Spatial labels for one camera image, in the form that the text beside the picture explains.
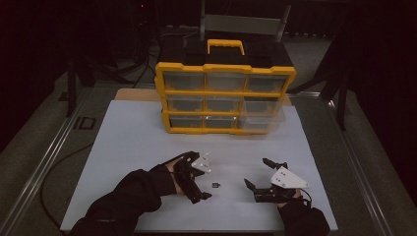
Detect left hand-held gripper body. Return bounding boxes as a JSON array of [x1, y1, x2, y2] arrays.
[[171, 151, 212, 205]]

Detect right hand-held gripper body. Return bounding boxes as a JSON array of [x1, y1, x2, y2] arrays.
[[253, 165, 311, 205]]

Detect clear plastic drawer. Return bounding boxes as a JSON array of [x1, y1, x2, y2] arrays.
[[237, 97, 287, 133]]

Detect yellow and black organizer cabinet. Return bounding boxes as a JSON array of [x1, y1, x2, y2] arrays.
[[153, 38, 298, 136]]

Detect person's right hand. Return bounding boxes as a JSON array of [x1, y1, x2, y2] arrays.
[[275, 188, 304, 209]]

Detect person's left hand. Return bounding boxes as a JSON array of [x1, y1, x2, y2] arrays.
[[163, 160, 187, 196]]

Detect rows of clear drawers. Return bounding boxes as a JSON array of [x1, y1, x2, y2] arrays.
[[162, 71, 289, 130]]

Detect black stand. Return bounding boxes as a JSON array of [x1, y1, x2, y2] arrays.
[[288, 29, 349, 132]]

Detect black stand leg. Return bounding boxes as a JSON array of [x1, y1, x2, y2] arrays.
[[66, 53, 79, 118]]

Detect grey metal stand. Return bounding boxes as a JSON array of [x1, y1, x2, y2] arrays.
[[200, 0, 292, 43]]

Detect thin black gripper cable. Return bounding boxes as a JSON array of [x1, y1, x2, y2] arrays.
[[300, 187, 313, 207]]

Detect metal floor rail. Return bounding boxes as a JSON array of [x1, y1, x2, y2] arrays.
[[326, 96, 392, 236], [0, 87, 96, 236]]

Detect bundle of black cables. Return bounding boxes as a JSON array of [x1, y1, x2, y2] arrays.
[[82, 19, 160, 89]]

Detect black floor cable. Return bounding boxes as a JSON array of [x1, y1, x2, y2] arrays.
[[39, 142, 96, 229]]

